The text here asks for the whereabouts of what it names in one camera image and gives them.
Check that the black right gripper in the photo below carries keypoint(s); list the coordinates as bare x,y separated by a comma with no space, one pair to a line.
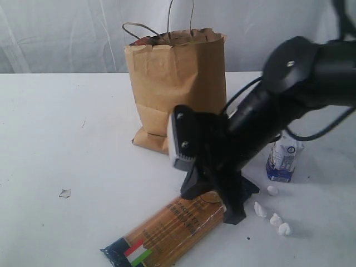
222,153

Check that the spaghetti package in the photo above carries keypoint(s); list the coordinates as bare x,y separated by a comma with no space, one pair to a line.
177,227

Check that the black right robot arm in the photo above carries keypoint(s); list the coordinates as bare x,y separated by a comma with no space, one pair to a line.
298,77

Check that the large brown paper bag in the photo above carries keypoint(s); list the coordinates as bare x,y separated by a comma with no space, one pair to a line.
184,67

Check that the white crumpled pellet left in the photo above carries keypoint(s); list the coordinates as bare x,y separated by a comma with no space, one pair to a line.
260,210

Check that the white crumpled pellet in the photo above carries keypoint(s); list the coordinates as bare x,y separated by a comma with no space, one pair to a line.
276,220
272,190
285,229
260,210

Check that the white crumpled pellet far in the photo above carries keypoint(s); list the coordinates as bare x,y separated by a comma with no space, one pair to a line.
272,190

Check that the small white blue carton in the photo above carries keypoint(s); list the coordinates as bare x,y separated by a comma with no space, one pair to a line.
283,158

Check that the white crumpled pellet middle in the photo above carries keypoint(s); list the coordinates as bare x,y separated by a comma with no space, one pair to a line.
276,220

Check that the white crumpled pellet near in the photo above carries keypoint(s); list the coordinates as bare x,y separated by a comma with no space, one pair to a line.
285,229

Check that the torn label scrap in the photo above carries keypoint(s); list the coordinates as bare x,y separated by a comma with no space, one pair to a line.
65,194

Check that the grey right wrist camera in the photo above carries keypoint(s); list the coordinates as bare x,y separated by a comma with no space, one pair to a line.
182,135

